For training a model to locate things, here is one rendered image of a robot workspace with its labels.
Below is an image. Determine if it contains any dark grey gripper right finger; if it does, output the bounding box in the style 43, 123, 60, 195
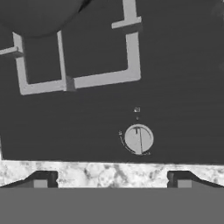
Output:
166, 170, 224, 189

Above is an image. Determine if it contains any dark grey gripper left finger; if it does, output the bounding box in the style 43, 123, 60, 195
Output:
0, 170, 60, 189

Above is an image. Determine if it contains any dark round burner cap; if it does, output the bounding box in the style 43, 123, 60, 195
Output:
0, 0, 94, 39

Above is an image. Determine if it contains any grey round hob knob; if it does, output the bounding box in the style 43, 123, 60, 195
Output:
124, 123, 155, 156

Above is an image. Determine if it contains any black hob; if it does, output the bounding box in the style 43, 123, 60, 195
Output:
0, 0, 224, 165

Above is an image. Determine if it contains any grey hob grate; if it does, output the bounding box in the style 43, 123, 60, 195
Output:
0, 0, 143, 96

